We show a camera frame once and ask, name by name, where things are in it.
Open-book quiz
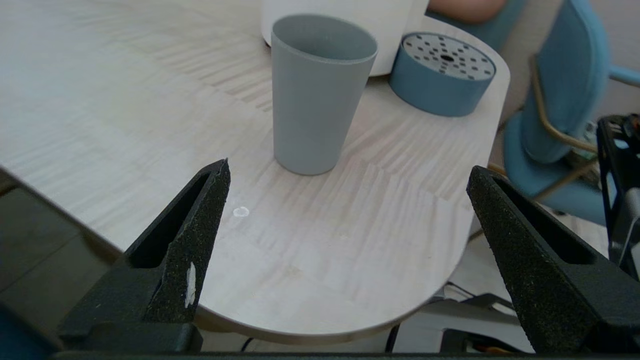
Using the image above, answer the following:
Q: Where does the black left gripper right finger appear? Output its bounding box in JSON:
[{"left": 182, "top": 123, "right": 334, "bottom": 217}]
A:
[{"left": 466, "top": 166, "right": 640, "bottom": 354}]

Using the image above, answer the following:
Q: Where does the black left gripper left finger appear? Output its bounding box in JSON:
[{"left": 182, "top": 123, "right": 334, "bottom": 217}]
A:
[{"left": 57, "top": 159, "right": 232, "bottom": 336}]

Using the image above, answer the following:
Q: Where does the grey plastic cup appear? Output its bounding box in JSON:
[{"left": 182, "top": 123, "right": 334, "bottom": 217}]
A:
[{"left": 271, "top": 14, "right": 379, "bottom": 176}]

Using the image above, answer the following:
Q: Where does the round grey drip tray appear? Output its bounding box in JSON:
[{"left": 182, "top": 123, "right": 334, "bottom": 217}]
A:
[{"left": 389, "top": 32, "right": 497, "bottom": 118}]

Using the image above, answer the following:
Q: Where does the large white tea dispenser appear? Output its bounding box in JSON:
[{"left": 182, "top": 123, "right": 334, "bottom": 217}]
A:
[{"left": 260, "top": 0, "right": 430, "bottom": 77}]

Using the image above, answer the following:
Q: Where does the pink bolster cushion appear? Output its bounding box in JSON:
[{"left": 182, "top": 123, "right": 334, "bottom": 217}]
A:
[{"left": 427, "top": 0, "right": 508, "bottom": 25}]

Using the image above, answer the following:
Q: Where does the blue chair with brass frame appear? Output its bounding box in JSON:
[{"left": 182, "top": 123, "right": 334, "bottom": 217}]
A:
[{"left": 487, "top": 0, "right": 640, "bottom": 227}]

